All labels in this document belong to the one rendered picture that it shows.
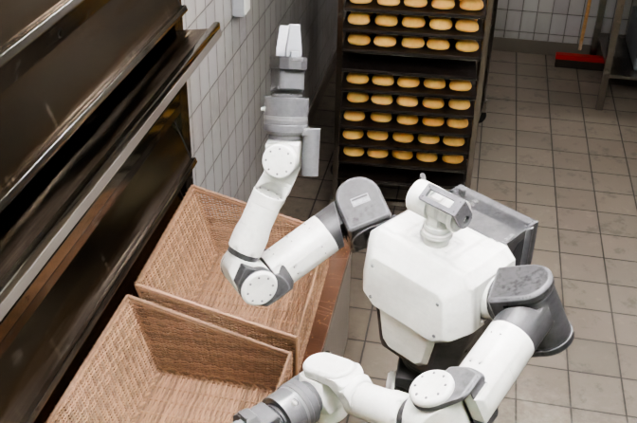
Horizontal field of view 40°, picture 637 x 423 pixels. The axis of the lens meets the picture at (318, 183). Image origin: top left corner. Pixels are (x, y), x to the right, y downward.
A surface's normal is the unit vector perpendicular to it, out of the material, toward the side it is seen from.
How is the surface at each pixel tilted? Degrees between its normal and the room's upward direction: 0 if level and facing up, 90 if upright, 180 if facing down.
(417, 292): 90
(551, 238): 0
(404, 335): 90
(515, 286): 25
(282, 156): 66
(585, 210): 0
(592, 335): 0
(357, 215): 34
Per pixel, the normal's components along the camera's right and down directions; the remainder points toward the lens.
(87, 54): 0.93, -0.18
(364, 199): -0.11, -0.43
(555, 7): -0.19, 0.50
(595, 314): 0.02, -0.85
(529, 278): -0.40, -0.80
